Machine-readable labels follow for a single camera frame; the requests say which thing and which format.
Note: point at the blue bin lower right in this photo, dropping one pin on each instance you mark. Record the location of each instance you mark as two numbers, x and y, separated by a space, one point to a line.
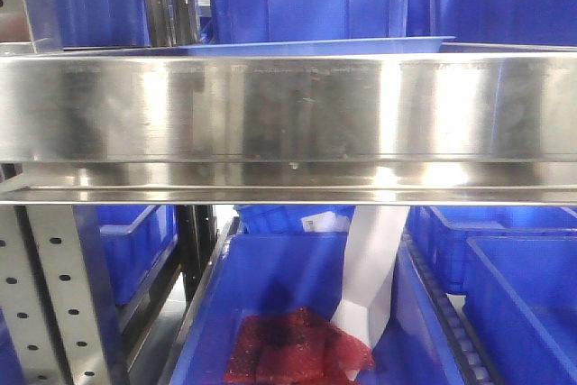
520 297

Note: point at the blue bin lower left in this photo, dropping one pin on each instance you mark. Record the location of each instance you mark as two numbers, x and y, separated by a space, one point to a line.
133 236

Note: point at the blue plastic tray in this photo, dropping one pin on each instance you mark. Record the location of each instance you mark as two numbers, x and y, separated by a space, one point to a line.
363 46

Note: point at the perforated steel shelf post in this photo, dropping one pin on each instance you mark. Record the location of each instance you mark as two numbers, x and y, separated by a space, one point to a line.
56 296

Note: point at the blue bin lower centre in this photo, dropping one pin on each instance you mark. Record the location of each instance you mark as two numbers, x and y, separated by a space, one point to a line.
268 274

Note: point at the blue bin behind right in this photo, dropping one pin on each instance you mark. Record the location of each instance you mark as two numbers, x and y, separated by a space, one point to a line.
440 232

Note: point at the red mesh bag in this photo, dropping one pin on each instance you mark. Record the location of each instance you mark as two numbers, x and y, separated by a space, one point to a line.
299 347

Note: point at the stainless steel shelf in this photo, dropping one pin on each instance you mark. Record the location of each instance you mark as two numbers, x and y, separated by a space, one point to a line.
470 124

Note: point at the blue bin behind centre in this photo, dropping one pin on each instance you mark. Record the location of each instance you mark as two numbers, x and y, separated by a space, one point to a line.
295 219

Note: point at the blue bin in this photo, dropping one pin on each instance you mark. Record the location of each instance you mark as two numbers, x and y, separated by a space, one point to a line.
133 236
440 232
268 274
295 219
520 297

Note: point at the black upright post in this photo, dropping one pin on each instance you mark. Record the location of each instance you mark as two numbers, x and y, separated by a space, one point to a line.
197 234

